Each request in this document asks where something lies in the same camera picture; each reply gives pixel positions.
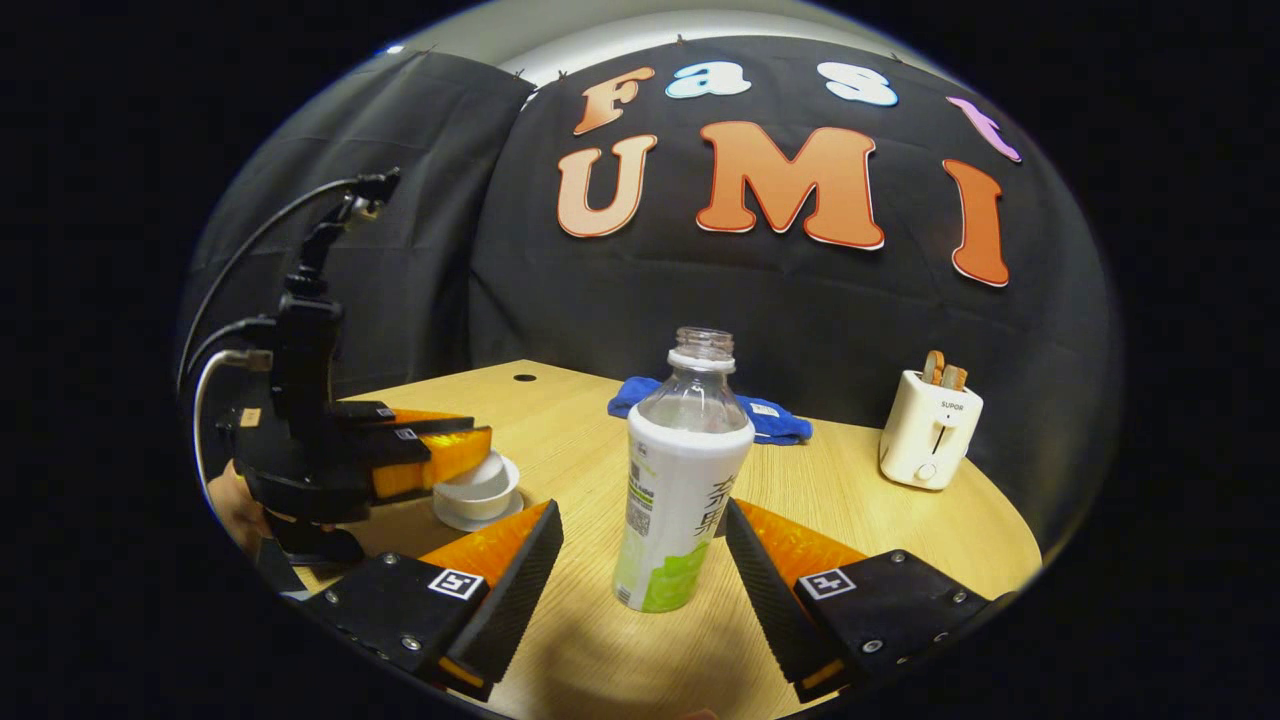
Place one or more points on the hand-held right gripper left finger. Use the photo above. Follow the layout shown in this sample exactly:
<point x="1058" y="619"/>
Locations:
<point x="510" y="610"/>

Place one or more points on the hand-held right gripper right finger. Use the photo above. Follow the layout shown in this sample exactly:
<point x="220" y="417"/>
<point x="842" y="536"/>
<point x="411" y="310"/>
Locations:
<point x="775" y="615"/>

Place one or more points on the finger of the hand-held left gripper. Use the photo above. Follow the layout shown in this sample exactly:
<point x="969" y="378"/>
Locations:
<point x="440" y="462"/>
<point x="420" y="428"/>

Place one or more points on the white teacup lid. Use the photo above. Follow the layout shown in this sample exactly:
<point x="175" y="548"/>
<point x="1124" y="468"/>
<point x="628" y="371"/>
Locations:
<point x="480" y="472"/>

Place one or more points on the white teacup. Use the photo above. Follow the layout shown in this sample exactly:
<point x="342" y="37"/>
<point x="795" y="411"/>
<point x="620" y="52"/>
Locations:
<point x="495" y="505"/>

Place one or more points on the white label water bottle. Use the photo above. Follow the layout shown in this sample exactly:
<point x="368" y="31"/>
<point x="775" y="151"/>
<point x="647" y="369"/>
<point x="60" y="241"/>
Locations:
<point x="680" y="480"/>

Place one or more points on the white saucer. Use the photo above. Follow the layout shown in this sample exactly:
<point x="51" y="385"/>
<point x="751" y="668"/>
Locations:
<point x="460" y="522"/>

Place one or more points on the blue cloth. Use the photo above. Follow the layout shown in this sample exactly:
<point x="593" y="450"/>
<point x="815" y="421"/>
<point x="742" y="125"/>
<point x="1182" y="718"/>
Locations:
<point x="775" y="420"/>

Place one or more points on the white toaster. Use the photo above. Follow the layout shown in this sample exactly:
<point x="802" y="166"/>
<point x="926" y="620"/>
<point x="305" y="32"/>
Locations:
<point x="930" y="435"/>

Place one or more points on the bread slice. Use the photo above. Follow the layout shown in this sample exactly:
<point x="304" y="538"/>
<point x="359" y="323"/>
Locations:
<point x="934" y="366"/>
<point x="955" y="378"/>

